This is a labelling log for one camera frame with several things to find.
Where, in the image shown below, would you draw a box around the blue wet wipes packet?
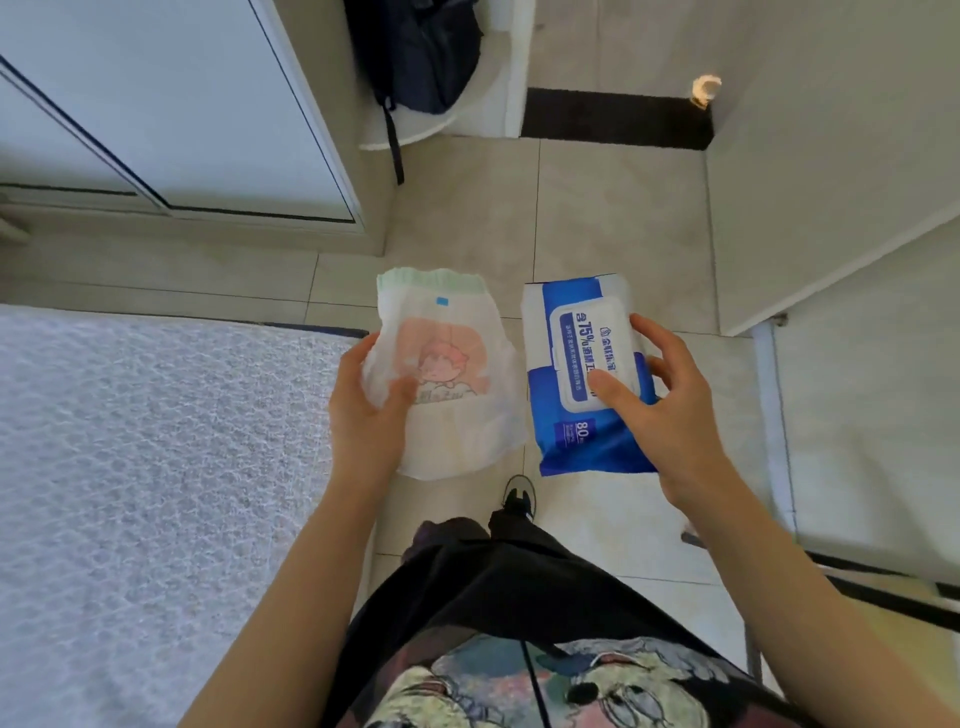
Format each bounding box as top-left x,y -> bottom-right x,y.
520,273 -> 661,478

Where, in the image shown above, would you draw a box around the dark blue backpack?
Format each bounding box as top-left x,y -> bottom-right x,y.
343,0 -> 486,187

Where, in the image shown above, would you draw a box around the white round stool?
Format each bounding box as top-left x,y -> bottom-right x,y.
358,0 -> 535,151

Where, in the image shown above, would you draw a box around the black and white shoe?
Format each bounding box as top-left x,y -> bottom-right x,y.
501,474 -> 539,525

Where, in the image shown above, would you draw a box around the white cabinet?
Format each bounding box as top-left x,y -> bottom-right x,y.
0,0 -> 389,255

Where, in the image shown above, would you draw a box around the black trousers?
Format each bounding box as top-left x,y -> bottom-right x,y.
401,510 -> 594,580

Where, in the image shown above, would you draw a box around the white door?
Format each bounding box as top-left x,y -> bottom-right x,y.
705,0 -> 960,338

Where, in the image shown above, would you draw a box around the white textured bed cover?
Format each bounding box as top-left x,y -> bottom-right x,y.
0,303 -> 376,728

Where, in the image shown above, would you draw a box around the white baby diaper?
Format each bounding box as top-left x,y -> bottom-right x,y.
361,267 -> 528,482

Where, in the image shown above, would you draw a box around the person's right hand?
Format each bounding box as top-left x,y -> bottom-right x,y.
588,312 -> 734,513

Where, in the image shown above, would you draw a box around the black metal bar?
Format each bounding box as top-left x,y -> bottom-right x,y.
796,549 -> 960,633

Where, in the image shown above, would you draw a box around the person's left forearm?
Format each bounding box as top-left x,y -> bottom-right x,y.
178,459 -> 403,728

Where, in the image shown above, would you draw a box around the black printed shirt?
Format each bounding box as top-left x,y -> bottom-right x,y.
321,534 -> 834,728

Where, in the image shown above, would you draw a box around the person's left hand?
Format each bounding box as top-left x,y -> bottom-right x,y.
327,332 -> 420,493

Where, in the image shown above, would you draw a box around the person's right forearm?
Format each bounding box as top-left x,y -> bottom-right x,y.
663,471 -> 960,728

